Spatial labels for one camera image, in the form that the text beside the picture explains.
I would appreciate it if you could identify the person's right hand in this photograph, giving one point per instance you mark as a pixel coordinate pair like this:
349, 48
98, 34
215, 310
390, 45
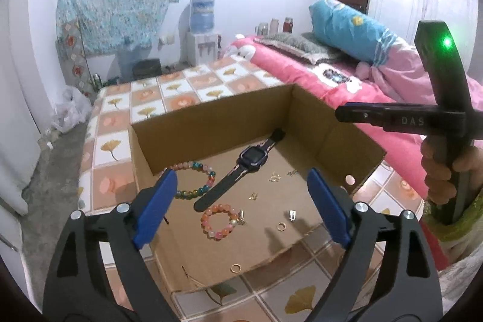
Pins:
434, 186

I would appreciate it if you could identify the grey fuzzy pillow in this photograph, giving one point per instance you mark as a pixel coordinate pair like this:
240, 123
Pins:
298, 44

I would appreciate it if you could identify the person's right forearm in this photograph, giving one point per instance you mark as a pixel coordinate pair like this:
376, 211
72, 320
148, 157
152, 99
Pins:
466, 261

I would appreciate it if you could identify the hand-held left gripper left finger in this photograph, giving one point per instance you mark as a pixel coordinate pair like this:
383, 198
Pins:
156, 209

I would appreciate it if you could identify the pale lidded jar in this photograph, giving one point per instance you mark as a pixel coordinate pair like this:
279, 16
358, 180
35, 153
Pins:
274, 26

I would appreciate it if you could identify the clear glass jar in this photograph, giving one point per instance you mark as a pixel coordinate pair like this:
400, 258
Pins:
263, 29

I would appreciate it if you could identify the pink bed sheet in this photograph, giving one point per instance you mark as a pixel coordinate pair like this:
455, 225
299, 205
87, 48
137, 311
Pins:
309, 80

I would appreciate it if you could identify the light pink quilt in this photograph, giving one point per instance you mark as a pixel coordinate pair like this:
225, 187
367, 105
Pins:
403, 76

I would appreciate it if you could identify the ginkgo print tablecloth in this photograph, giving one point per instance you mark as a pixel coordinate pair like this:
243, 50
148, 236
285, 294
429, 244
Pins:
147, 95

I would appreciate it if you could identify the white plastic bag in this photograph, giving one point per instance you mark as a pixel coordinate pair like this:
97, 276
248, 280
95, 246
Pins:
71, 110

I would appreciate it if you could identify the silver rectangular earring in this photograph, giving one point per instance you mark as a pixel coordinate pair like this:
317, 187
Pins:
292, 215

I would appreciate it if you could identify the gold stud earrings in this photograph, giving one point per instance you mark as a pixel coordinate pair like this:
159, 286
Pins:
253, 196

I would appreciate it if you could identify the black smartwatch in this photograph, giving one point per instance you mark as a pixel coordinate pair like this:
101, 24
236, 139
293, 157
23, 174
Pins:
251, 156

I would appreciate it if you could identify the gold hoop earring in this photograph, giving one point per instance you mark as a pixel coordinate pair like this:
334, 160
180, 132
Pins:
236, 268
281, 226

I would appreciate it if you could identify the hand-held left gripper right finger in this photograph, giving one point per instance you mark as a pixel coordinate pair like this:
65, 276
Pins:
328, 209

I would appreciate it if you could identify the small gold earring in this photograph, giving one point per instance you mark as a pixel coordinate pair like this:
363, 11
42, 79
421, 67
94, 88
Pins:
274, 177

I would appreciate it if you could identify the blue water jug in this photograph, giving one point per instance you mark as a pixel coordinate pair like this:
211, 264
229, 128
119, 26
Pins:
202, 14

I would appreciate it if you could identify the white water dispenser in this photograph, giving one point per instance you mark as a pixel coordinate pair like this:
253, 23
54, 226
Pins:
202, 48

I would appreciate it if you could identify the blue cartoon pillow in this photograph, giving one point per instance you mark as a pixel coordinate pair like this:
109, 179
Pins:
347, 24

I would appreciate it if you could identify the white cabinet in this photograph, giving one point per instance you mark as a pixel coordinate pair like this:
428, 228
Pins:
17, 99

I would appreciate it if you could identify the brown cardboard box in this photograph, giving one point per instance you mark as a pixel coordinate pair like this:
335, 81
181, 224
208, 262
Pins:
305, 193

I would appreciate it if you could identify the red brown jar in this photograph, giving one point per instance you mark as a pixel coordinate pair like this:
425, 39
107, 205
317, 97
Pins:
288, 24

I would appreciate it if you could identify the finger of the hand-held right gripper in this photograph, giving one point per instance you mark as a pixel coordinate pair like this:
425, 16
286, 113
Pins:
358, 114

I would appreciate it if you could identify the silver knot earring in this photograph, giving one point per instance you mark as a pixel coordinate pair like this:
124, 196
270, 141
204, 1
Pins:
291, 173

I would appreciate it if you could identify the flower patch cloth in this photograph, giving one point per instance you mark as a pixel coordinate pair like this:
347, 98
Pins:
73, 58

